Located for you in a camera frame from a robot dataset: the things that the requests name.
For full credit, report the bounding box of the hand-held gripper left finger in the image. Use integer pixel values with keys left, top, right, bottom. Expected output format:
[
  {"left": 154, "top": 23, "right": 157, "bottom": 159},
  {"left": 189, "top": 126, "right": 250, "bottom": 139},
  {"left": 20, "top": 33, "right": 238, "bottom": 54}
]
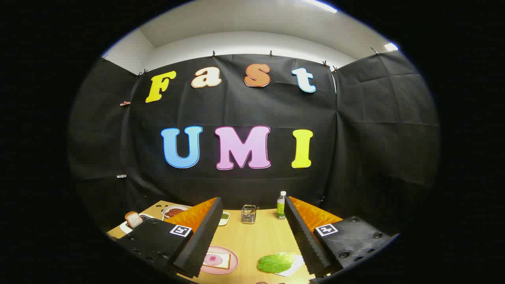
[{"left": 118, "top": 197, "right": 223, "bottom": 278}]

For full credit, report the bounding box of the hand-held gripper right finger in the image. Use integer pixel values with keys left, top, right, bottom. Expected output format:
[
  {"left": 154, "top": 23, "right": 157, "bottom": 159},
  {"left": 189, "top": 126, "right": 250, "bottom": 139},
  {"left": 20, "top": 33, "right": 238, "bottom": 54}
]
[{"left": 284, "top": 196, "right": 395, "bottom": 278}]

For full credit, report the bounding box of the green lettuce leaf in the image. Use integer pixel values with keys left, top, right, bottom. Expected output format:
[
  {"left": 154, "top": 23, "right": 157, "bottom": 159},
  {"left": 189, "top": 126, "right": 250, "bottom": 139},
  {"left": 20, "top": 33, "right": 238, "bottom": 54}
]
[{"left": 257, "top": 252, "right": 296, "bottom": 274}]

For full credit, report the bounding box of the toasted bread slice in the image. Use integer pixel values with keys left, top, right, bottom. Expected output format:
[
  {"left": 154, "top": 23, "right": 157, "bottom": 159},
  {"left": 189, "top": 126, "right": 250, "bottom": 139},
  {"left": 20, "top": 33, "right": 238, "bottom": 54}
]
[{"left": 125, "top": 211, "right": 143, "bottom": 228}]

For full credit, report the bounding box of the white square plate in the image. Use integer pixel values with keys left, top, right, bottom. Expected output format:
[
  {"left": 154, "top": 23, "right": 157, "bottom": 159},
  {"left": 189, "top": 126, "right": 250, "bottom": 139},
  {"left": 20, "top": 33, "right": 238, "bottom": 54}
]
[{"left": 276, "top": 252, "right": 305, "bottom": 277}]

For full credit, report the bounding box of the bread slice under ham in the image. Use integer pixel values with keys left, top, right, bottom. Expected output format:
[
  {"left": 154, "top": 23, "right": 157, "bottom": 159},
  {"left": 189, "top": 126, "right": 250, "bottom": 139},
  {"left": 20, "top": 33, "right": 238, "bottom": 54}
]
[{"left": 203, "top": 252, "right": 231, "bottom": 270}]

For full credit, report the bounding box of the green label plastic bottle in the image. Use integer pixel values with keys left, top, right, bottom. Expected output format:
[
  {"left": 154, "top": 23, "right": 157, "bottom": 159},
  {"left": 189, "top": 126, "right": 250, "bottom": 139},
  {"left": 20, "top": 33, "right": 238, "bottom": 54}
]
[{"left": 276, "top": 191, "right": 287, "bottom": 220}]

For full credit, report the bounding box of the pink round plate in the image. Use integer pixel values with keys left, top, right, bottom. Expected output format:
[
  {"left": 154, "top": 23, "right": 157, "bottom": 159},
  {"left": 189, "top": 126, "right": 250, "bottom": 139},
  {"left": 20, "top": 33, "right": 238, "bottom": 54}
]
[{"left": 200, "top": 245, "right": 239, "bottom": 275}]

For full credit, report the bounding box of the white oval plate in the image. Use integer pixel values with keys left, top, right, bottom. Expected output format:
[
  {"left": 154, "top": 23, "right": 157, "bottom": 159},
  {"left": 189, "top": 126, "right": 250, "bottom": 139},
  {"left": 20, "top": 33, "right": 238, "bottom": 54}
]
[{"left": 162, "top": 204, "right": 192, "bottom": 220}]

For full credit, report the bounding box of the metal utensil holder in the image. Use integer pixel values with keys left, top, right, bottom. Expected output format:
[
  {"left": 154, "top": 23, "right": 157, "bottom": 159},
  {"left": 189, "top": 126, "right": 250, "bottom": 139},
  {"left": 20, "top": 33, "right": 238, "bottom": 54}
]
[{"left": 241, "top": 204, "right": 258, "bottom": 224}]

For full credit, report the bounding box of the white toaster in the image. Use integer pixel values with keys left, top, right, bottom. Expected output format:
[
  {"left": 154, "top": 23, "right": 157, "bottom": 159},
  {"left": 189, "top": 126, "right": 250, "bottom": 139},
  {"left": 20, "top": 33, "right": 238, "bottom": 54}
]
[{"left": 120, "top": 213, "right": 154, "bottom": 234}]

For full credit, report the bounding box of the black backdrop cloth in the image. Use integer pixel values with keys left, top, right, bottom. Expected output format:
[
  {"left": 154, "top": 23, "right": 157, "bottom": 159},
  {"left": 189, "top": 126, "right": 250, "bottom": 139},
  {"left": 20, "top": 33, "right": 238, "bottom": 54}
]
[{"left": 67, "top": 50, "right": 440, "bottom": 237}]

